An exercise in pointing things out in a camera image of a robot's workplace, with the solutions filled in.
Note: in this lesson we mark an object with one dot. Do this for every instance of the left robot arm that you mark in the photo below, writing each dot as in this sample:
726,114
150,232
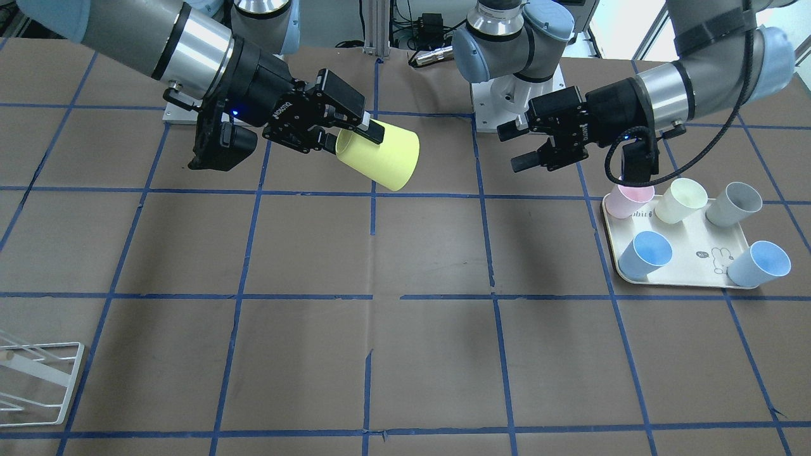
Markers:
724,60

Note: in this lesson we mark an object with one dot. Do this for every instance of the grey plastic cup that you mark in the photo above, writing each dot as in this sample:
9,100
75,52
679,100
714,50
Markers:
735,203

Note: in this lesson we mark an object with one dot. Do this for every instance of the blue plastic cup near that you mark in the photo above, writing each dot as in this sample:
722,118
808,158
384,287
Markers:
647,252

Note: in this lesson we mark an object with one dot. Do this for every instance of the pale green plastic cup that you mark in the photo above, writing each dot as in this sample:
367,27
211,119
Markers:
683,198

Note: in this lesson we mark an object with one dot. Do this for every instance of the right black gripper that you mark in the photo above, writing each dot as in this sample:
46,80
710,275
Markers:
261,83

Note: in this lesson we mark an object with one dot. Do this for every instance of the cream serving tray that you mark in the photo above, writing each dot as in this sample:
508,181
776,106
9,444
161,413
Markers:
701,251

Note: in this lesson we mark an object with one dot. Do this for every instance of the pink plastic cup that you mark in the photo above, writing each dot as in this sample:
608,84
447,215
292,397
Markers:
623,201

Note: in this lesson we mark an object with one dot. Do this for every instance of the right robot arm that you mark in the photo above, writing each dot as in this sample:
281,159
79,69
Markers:
171,41

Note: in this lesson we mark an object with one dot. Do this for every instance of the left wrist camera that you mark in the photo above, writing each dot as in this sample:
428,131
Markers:
640,157

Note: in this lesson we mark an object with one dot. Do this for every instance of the blue plastic cup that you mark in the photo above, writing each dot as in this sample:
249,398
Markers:
647,252
763,262

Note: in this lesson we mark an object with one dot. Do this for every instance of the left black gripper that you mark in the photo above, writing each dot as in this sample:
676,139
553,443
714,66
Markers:
613,109

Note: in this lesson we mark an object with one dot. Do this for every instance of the white wire cup rack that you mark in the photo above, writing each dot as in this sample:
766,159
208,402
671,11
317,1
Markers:
38,381

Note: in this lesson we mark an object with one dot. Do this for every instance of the blue plastic cup far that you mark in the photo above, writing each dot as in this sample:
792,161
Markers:
763,262

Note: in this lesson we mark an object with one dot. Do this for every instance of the yellow plastic cup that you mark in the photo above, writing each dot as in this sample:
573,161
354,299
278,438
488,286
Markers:
390,163

